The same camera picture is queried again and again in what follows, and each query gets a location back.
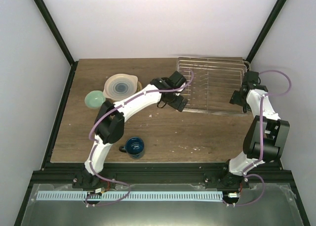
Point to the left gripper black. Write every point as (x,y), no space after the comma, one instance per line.
(176,104)

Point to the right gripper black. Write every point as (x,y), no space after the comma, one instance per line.
(235,98)

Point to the wire dish rack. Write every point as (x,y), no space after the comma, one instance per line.
(215,80)

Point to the white plate blue spiral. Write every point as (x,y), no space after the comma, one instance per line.
(120,86)

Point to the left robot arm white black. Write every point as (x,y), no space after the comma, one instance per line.
(109,123)

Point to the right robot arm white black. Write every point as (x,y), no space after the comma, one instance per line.
(265,140)

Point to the beige plate under stack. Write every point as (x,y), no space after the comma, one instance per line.
(139,86)

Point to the dark blue mug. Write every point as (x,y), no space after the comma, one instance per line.
(134,147)

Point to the mint green small bowl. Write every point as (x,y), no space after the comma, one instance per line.
(94,99)

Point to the light blue slotted cable duct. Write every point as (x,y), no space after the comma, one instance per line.
(203,196)

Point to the black aluminium frame base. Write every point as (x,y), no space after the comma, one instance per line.
(213,175)

